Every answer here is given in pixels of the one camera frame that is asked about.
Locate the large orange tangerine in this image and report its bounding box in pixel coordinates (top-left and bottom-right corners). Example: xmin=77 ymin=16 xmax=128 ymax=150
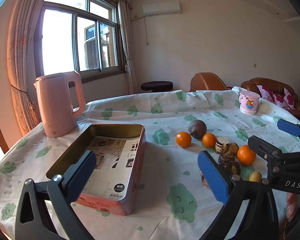
xmin=237 ymin=145 xmax=256 ymax=166

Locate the small yellow-brown longan fruit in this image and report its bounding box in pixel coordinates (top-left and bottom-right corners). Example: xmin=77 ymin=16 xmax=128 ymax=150
xmin=249 ymin=171 xmax=262 ymax=183

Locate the brown mangosteen-like fruit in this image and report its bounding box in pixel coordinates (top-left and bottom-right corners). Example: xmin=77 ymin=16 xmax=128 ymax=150
xmin=224 ymin=161 xmax=241 ymax=176

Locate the cork-topped brown jar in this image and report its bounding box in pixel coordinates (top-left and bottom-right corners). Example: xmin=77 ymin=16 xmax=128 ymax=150
xmin=215 ymin=137 xmax=230 ymax=154

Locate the small orange kumquat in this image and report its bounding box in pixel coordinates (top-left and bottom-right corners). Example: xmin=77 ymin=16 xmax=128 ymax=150
xmin=175 ymin=132 xmax=192 ymax=148
xmin=202 ymin=133 xmax=216 ymax=148

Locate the dark purple passion fruit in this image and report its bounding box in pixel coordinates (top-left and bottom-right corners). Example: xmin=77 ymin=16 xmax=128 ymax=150
xmin=188 ymin=119 xmax=207 ymax=140

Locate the person's hand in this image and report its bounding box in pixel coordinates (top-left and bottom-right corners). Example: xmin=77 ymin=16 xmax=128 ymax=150
xmin=281 ymin=192 xmax=300 ymax=230

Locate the brown leather sofa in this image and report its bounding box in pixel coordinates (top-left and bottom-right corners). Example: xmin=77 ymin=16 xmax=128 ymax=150
xmin=241 ymin=77 xmax=300 ymax=120

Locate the pink floral cushion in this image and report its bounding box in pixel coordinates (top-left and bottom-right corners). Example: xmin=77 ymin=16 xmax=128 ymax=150
xmin=257 ymin=85 xmax=295 ymax=109

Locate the pink cartoon cup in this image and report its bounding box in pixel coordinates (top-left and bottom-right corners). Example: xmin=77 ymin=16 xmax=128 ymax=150
xmin=239 ymin=90 xmax=260 ymax=115

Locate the pink rectangular tin box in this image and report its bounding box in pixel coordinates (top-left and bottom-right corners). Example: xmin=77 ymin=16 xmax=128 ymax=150
xmin=46 ymin=124 xmax=146 ymax=216

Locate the printed paper sheet in box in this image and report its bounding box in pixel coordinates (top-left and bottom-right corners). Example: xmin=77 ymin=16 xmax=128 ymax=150
xmin=83 ymin=136 xmax=140 ymax=200

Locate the white cloud-print tablecloth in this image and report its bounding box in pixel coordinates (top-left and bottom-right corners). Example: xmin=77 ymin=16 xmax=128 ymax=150
xmin=0 ymin=88 xmax=300 ymax=239

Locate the brown leather armchair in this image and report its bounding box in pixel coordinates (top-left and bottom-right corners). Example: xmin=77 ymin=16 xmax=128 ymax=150
xmin=190 ymin=72 xmax=227 ymax=92

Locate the pink electric kettle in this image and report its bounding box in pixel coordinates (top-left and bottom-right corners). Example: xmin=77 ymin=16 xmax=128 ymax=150
xmin=34 ymin=71 xmax=85 ymax=138

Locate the dark round stool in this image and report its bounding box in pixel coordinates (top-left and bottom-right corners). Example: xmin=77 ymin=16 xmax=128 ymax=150
xmin=141 ymin=81 xmax=173 ymax=93

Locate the beige right curtain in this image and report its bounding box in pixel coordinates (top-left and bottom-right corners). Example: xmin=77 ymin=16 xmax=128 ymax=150
xmin=118 ymin=0 xmax=138 ymax=94

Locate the pink left curtain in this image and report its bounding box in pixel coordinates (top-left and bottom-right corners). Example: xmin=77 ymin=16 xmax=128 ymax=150
xmin=7 ymin=0 xmax=44 ymax=135

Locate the white wall air conditioner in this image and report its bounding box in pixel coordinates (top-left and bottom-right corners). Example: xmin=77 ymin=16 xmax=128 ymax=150
xmin=142 ymin=1 xmax=181 ymax=16

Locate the window with metal frame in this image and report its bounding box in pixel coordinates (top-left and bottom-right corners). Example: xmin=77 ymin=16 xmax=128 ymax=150
xmin=34 ymin=0 xmax=125 ymax=82

